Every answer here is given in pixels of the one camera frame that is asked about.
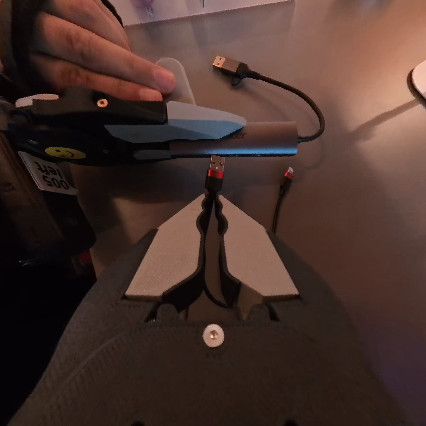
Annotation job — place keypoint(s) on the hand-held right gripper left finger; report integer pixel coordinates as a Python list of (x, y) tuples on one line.
[(159, 263)]

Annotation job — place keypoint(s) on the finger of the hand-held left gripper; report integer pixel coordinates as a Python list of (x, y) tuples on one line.
[(153, 154), (199, 128)]

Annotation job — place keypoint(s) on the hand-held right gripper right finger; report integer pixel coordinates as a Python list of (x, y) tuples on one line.
[(259, 263)]

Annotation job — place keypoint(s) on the person's left hand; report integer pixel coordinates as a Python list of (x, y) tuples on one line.
[(83, 50)]

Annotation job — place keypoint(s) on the white clipboard stand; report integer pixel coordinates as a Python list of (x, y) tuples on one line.
[(420, 80)]

